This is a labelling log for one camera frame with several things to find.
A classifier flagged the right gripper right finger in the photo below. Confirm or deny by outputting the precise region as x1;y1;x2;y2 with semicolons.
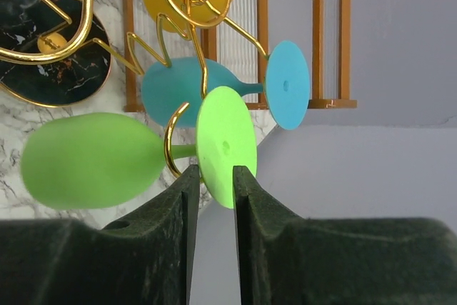
233;166;456;304

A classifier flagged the green plastic wine glass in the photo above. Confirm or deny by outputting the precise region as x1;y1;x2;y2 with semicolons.
20;86;257;209

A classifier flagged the wooden two-tier rack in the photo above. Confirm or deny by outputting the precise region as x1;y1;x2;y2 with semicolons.
123;0;357;112

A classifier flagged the blue plastic wine glass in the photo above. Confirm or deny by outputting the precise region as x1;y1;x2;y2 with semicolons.
141;40;311;131

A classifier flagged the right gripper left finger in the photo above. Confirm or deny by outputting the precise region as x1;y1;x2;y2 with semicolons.
1;165;200;304

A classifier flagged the gold wire wine glass rack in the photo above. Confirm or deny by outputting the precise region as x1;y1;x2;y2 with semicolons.
0;0;271;179

